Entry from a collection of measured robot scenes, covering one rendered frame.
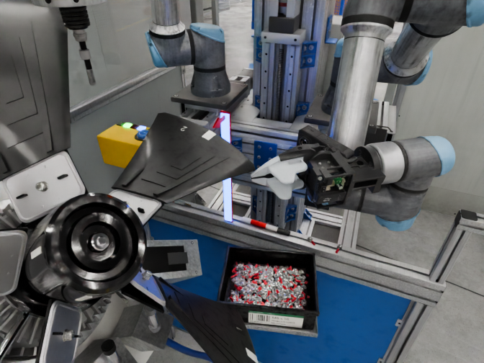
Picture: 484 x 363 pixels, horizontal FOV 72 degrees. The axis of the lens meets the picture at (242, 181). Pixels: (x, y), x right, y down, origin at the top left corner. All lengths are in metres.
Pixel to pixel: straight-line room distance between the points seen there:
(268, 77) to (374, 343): 0.94
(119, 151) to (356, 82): 0.62
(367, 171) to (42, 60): 0.50
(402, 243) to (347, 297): 1.31
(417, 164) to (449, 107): 1.61
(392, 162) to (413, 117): 1.64
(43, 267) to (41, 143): 0.16
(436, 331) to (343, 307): 0.95
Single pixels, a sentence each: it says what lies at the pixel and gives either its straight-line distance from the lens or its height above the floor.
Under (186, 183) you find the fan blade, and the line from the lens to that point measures 0.55.
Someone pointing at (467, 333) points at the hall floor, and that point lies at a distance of 2.03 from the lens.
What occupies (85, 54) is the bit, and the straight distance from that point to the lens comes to 0.42.
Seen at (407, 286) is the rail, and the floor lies 0.82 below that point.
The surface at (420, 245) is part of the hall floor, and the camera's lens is 2.34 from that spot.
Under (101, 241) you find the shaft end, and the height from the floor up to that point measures 1.22.
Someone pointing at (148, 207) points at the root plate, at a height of 1.18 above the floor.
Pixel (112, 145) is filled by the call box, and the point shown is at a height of 1.05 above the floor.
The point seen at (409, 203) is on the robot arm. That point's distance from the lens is 0.70.
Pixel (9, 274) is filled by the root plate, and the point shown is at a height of 1.20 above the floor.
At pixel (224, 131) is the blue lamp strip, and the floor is 1.14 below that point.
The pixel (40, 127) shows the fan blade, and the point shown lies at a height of 1.31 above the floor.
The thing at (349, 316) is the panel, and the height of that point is 0.61.
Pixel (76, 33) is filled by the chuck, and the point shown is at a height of 1.42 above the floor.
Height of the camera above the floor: 1.50
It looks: 36 degrees down
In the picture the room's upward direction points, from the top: straight up
